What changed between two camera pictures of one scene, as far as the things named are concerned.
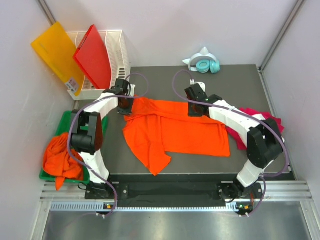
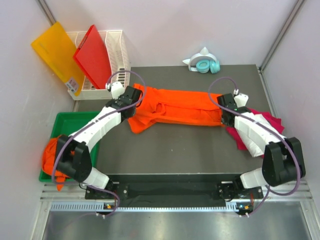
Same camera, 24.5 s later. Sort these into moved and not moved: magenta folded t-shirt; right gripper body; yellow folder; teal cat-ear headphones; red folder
Moved: right gripper body
Not moved: magenta folded t-shirt; teal cat-ear headphones; yellow folder; red folder
